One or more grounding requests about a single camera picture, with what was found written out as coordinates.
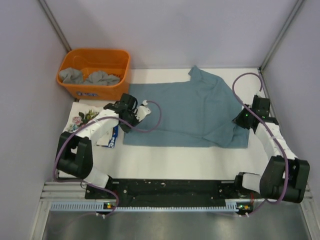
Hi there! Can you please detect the white floral folded t shirt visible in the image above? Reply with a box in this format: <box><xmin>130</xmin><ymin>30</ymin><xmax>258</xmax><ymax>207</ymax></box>
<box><xmin>63</xmin><ymin>102</ymin><xmax>103</xmax><ymax>133</ymax></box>

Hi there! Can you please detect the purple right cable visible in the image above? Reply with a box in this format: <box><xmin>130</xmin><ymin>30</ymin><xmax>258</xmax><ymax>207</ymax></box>
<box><xmin>231</xmin><ymin>72</ymin><xmax>292</xmax><ymax>217</ymax></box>

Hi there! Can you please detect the purple cable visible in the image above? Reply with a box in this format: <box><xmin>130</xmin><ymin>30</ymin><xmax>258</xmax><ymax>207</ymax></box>
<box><xmin>231</xmin><ymin>72</ymin><xmax>292</xmax><ymax>217</ymax></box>
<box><xmin>52</xmin><ymin>99</ymin><xmax>163</xmax><ymax>218</ymax></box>

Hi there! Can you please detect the teal blue t shirt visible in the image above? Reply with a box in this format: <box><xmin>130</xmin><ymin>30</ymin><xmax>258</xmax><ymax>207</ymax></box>
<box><xmin>123</xmin><ymin>66</ymin><xmax>249</xmax><ymax>149</ymax></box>

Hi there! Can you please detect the aluminium frame rail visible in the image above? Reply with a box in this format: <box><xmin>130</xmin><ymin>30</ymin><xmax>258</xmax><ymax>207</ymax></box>
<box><xmin>39</xmin><ymin>181</ymin><xmax>314</xmax><ymax>201</ymax></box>

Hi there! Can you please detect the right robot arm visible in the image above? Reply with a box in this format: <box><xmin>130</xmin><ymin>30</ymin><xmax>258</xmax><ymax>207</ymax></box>
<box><xmin>233</xmin><ymin>95</ymin><xmax>310</xmax><ymax>203</ymax></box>

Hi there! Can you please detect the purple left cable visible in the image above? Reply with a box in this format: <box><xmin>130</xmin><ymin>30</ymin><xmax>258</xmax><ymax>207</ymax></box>
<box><xmin>52</xmin><ymin>99</ymin><xmax>163</xmax><ymax>218</ymax></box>

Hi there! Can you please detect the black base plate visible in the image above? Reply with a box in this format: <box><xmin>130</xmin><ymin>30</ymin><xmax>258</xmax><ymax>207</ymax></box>
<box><xmin>84</xmin><ymin>178</ymin><xmax>264</xmax><ymax>208</ymax></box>

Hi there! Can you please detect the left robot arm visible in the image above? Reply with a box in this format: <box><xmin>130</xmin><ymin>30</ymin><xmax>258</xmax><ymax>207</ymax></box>
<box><xmin>53</xmin><ymin>93</ymin><xmax>139</xmax><ymax>199</ymax></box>

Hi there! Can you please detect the grey t shirt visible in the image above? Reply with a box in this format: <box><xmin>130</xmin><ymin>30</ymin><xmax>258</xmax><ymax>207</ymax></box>
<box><xmin>58</xmin><ymin>67</ymin><xmax>121</xmax><ymax>87</ymax></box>

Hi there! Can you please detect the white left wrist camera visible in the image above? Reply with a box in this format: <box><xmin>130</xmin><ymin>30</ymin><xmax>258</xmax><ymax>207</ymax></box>
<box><xmin>135</xmin><ymin>100</ymin><xmax>151</xmax><ymax>122</ymax></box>

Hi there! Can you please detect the orange plastic laundry basket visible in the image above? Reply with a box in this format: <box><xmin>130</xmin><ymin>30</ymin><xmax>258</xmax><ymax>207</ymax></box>
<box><xmin>56</xmin><ymin>48</ymin><xmax>131</xmax><ymax>101</ymax></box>

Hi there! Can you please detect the light blue cable duct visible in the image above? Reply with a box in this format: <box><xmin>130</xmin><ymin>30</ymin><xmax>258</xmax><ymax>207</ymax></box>
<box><xmin>50</xmin><ymin>201</ymin><xmax>252</xmax><ymax>212</ymax></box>

